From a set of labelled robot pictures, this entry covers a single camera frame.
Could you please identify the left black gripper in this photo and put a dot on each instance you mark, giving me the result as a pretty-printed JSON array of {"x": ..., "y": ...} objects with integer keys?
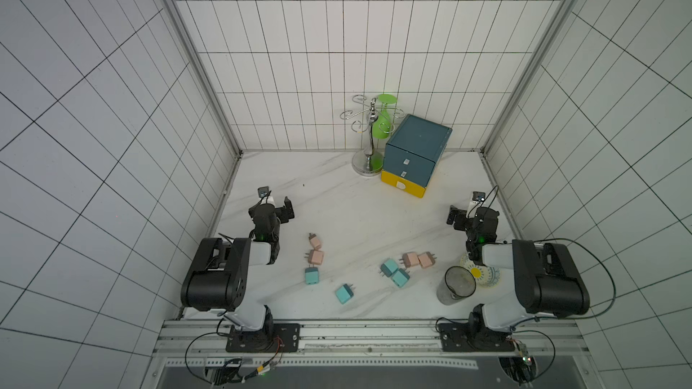
[{"x": 286, "y": 212}]

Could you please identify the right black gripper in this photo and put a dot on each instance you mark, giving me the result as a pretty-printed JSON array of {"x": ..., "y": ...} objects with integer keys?
[{"x": 459, "y": 218}]

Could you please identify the pink plug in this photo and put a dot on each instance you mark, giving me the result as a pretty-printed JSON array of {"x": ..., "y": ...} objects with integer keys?
[
  {"x": 314, "y": 241},
  {"x": 410, "y": 259},
  {"x": 315, "y": 257},
  {"x": 426, "y": 259}
]

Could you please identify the teal yellow drawer cabinet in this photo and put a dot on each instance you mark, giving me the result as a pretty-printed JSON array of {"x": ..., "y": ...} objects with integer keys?
[{"x": 413, "y": 153}]

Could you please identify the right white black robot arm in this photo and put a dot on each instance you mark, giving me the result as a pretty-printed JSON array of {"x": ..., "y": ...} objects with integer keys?
[{"x": 546, "y": 285}]

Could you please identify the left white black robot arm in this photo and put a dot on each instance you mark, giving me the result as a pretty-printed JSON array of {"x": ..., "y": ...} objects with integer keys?
[{"x": 217, "y": 281}]

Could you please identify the teal plug left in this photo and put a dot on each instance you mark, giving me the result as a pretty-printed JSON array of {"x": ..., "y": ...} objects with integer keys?
[{"x": 312, "y": 276}]

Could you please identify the teal plug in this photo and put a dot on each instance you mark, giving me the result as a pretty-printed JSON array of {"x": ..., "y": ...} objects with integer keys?
[
  {"x": 400, "y": 278},
  {"x": 344, "y": 293},
  {"x": 312, "y": 276},
  {"x": 389, "y": 267}
]

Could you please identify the dark transparent cup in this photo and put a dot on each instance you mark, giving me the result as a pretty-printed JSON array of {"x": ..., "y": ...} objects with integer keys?
[{"x": 456, "y": 285}]

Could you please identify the patterned yellow blue plate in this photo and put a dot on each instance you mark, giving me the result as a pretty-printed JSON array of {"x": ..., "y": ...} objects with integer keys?
[{"x": 485, "y": 277}]

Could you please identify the teal plug center lower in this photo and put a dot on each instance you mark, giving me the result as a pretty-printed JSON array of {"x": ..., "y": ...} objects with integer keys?
[{"x": 400, "y": 278}]

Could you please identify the teal plug center upper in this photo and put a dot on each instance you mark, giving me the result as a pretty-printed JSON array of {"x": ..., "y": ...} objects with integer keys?
[{"x": 389, "y": 267}]

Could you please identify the metal cup rack stand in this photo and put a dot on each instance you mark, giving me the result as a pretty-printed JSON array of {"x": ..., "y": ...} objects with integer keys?
[{"x": 360, "y": 124}]

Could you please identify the teal plug bottom middle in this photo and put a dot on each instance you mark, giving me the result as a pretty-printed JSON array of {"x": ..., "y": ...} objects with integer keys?
[{"x": 344, "y": 293}]

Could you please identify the green plastic goblet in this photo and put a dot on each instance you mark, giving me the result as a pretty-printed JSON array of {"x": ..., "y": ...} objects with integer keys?
[{"x": 383, "y": 109}]

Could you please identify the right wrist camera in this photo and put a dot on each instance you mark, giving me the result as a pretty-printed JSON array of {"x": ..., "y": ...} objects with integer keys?
[{"x": 478, "y": 196}]

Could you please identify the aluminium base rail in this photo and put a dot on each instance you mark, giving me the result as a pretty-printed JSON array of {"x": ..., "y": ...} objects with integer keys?
[{"x": 367, "y": 354}]

